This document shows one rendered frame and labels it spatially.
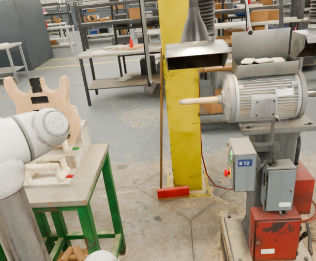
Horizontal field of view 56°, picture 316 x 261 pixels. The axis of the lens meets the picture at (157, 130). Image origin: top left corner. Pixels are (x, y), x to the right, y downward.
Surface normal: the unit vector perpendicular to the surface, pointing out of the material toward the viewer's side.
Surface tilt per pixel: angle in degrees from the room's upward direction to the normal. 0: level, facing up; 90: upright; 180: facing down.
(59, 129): 61
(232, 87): 48
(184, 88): 90
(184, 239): 0
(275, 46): 90
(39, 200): 0
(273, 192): 90
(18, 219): 85
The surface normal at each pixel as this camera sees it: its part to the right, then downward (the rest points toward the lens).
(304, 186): -0.04, 0.43
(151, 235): -0.09, -0.90
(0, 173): 0.68, 0.26
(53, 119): 0.73, -0.18
